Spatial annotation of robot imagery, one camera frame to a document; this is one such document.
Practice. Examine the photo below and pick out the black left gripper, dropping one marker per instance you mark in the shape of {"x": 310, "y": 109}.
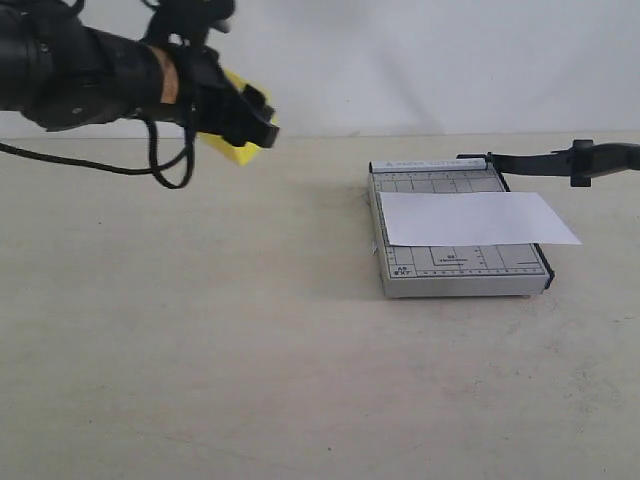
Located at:
{"x": 94, "y": 78}

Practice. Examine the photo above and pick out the yellow cube block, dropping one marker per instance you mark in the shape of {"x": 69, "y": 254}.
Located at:
{"x": 239, "y": 155}

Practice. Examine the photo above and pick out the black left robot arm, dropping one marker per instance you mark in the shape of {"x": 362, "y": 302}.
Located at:
{"x": 26, "y": 28}

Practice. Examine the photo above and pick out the grey paper cutter base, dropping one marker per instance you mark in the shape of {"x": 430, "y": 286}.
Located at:
{"x": 440, "y": 272}

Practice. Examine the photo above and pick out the white paper sheet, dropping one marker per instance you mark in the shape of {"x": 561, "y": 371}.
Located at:
{"x": 472, "y": 219}

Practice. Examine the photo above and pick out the black cutter blade arm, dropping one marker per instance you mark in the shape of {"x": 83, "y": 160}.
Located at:
{"x": 581, "y": 163}

